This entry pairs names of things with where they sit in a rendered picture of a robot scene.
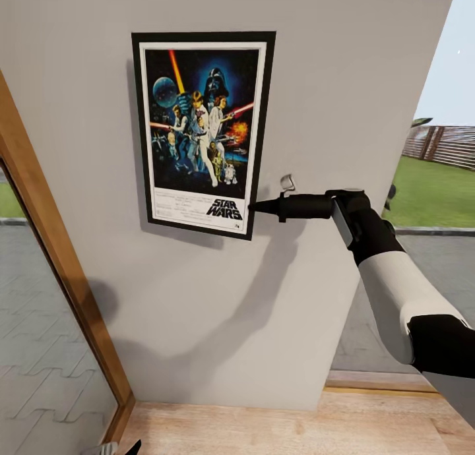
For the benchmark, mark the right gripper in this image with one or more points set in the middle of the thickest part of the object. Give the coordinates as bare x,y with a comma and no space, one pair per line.
293,206

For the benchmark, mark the door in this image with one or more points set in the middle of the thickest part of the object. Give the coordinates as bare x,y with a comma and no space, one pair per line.
63,389

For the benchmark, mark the poster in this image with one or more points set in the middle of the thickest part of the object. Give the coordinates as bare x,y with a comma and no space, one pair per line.
202,102

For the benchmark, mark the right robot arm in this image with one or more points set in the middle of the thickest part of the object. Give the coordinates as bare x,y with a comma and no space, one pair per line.
416,324

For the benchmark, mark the fixed window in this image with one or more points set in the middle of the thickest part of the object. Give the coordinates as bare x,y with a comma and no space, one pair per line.
431,205

